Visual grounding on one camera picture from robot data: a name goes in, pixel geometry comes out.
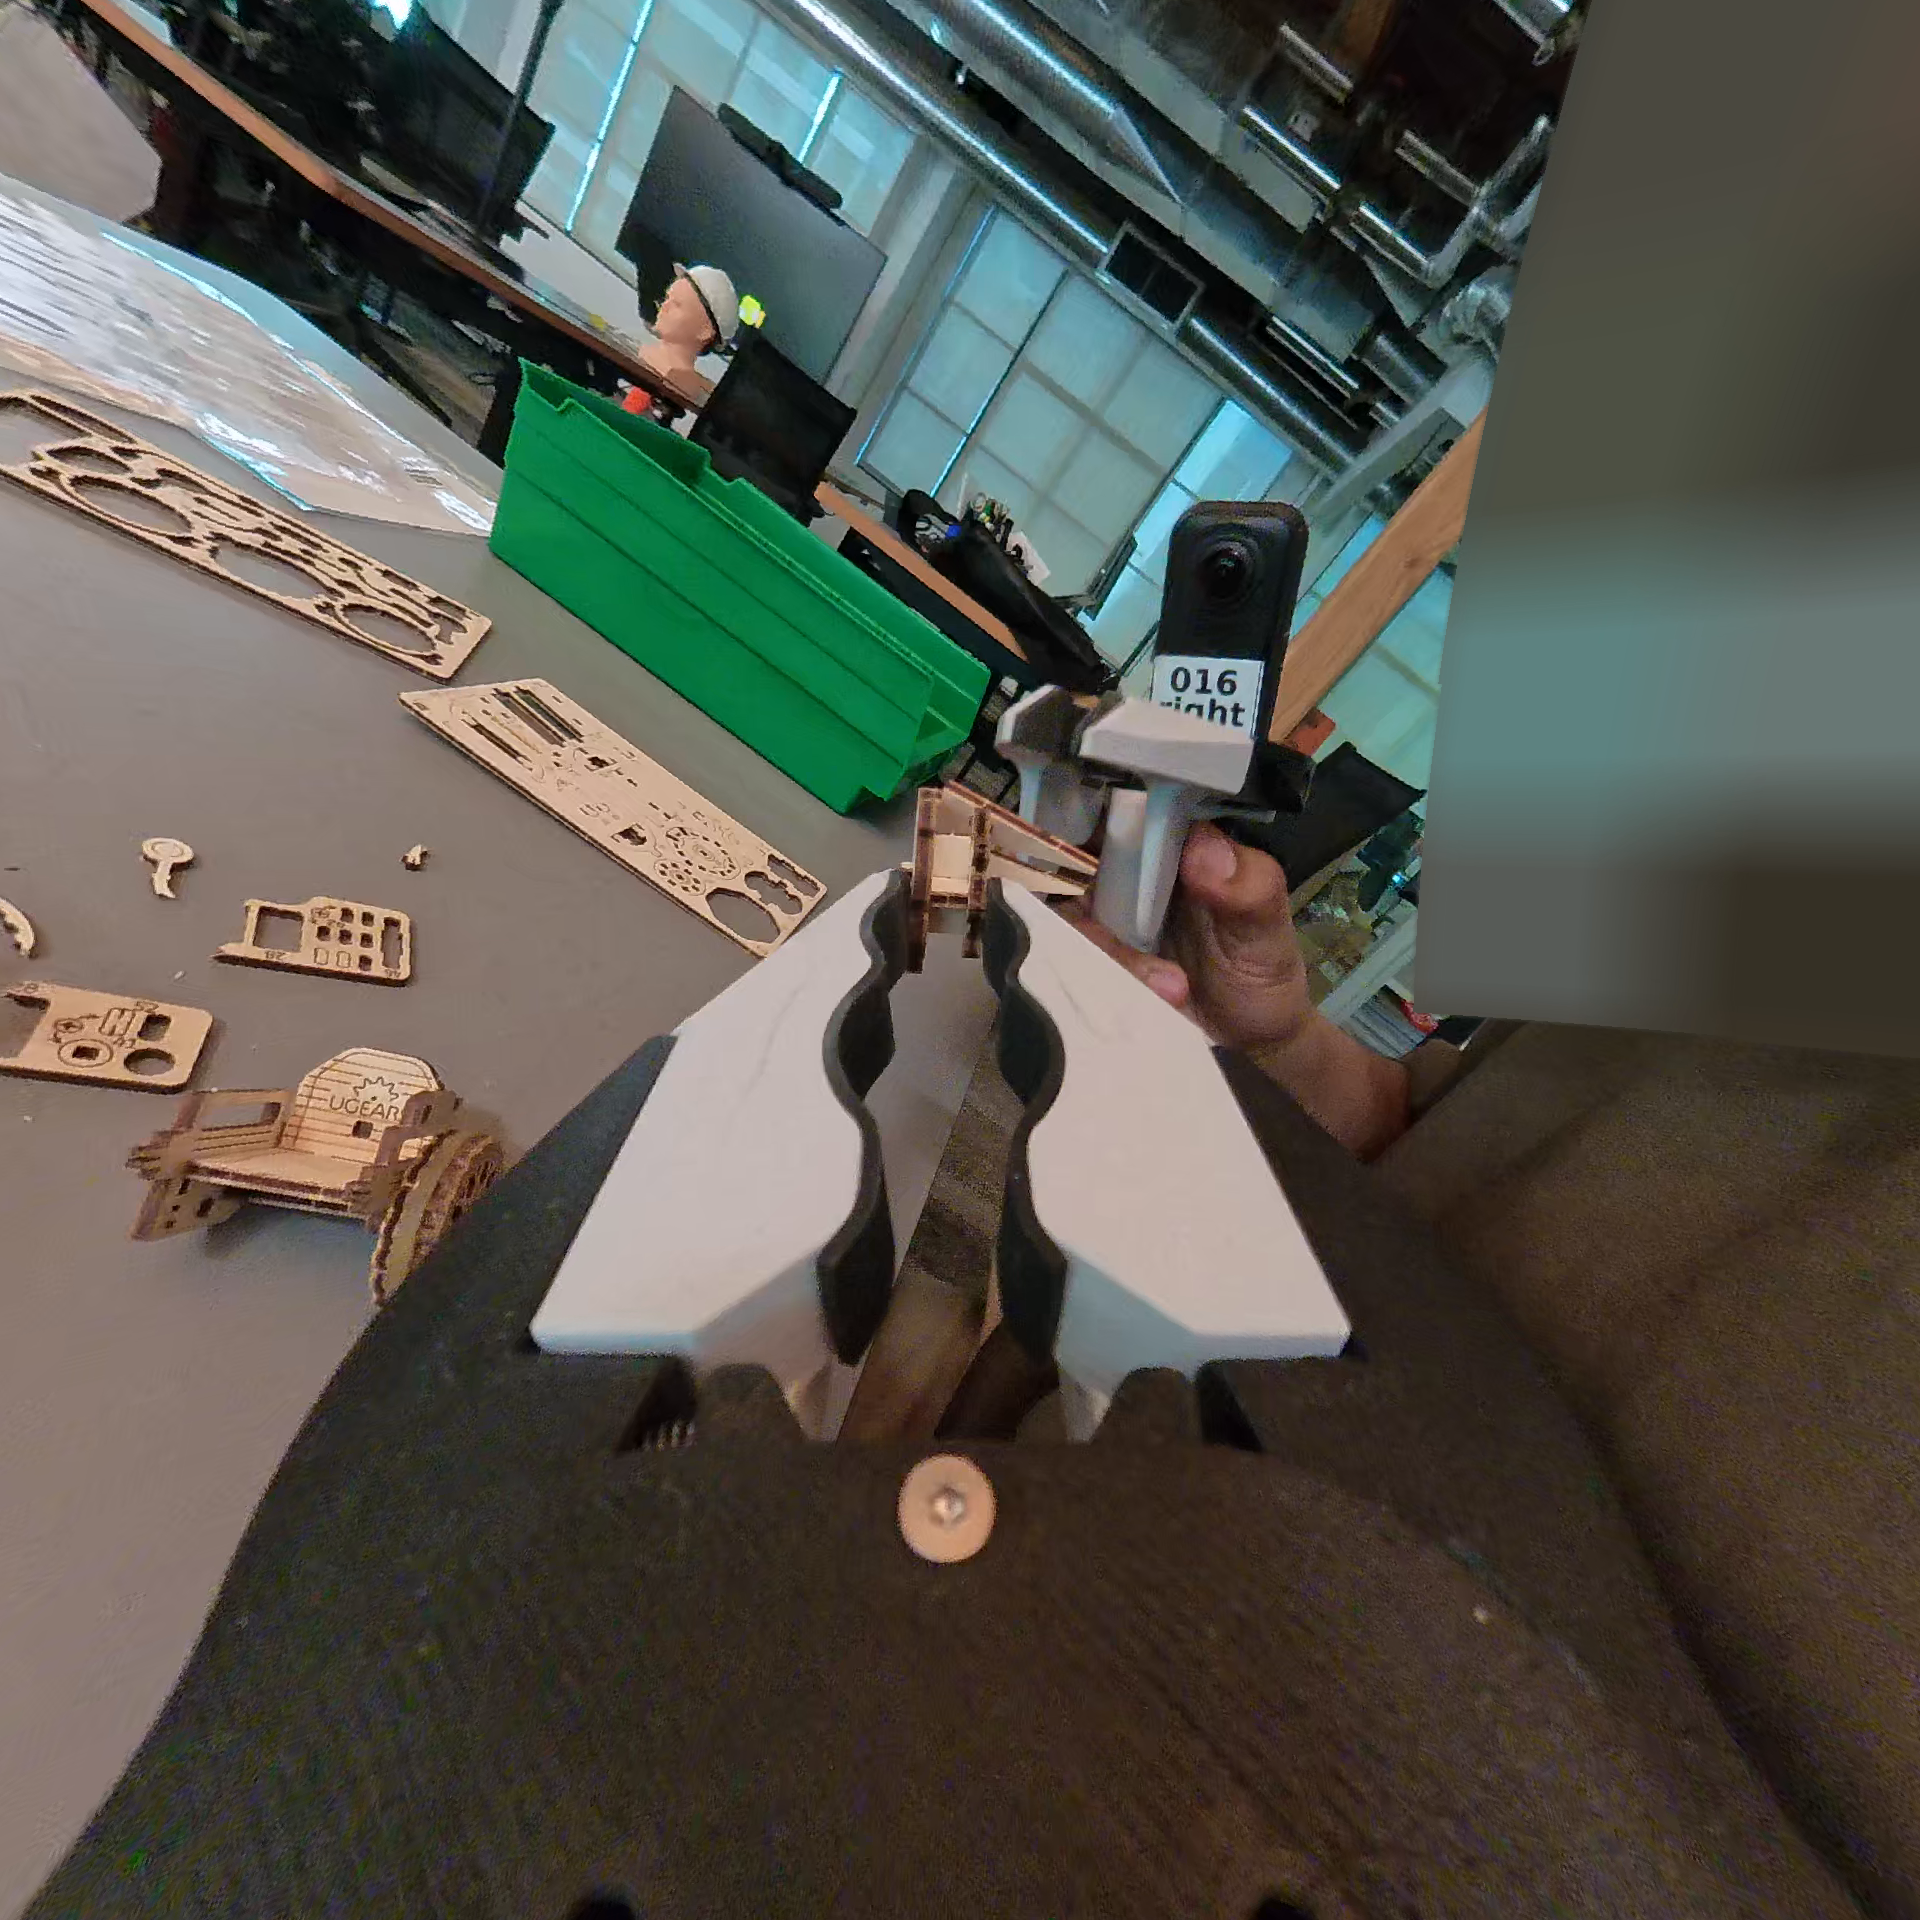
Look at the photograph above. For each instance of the wooden board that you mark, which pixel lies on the wooden board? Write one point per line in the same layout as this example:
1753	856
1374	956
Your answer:
1382	569

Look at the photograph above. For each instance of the wooden cart seat model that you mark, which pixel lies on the wooden cart seat model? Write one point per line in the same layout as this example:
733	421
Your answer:
300	1154

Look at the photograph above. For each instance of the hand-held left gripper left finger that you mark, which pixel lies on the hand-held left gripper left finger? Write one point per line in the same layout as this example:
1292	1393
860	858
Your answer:
705	1185

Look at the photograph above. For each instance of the curved toothed wooden piece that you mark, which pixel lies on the curved toothed wooden piece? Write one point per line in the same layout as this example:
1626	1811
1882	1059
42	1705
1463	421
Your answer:
14	925

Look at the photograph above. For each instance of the person's brown trouser leg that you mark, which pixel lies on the person's brown trouser leg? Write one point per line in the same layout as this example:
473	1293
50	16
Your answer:
1652	1424

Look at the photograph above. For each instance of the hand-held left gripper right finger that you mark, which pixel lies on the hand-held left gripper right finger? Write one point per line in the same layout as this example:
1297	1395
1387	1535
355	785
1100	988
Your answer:
1185	1201

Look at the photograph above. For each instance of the grey desk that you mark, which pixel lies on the grey desk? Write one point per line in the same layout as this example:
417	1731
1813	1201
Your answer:
225	720

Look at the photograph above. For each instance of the small wooden gear assembly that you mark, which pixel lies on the small wooden gear assembly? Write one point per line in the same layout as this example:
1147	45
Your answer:
955	856

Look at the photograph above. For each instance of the person's right hand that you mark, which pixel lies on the person's right hand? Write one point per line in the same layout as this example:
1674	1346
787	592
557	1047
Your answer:
1254	945

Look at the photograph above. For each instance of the wooden card with cutouts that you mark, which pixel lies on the wooden card with cutouts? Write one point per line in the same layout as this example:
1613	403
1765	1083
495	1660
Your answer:
181	1049

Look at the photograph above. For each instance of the large black monitor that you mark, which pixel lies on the large black monitor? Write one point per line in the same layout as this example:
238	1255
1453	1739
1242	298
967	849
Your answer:
750	224

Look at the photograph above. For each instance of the long wood-edged table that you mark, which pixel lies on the long wood-edged table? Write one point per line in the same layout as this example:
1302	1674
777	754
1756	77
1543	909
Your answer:
347	167

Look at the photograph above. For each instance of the person's right forearm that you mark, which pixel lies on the person's right forearm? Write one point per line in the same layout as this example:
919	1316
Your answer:
1349	1089

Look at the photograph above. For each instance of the green plastic bin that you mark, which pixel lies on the green plastic bin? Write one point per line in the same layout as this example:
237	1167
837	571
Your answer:
676	599

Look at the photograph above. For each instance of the wooden sheet with round holes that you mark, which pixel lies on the wooden sheet with round holes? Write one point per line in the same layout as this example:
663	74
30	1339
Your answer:
284	562

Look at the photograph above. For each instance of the wooden grid panel piece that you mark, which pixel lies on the wooden grid panel piece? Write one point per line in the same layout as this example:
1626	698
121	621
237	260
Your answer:
255	945

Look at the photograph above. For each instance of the clear plastic sheet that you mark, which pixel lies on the clear plastic sheet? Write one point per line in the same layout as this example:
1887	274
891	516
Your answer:
195	359

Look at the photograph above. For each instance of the mannequin head with white helmet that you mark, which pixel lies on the mannequin head with white helmet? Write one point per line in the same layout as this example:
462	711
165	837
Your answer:
699	307

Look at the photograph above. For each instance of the wooden key-shaped piece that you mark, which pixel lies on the wooden key-shaped piece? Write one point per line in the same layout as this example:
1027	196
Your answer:
165	858

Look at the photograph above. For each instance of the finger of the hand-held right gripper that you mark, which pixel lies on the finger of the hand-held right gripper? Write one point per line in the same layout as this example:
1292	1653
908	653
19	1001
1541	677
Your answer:
1163	751
1060	751

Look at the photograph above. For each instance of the long wooden parts sheet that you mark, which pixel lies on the long wooden parts sheet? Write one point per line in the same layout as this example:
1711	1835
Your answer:
599	796

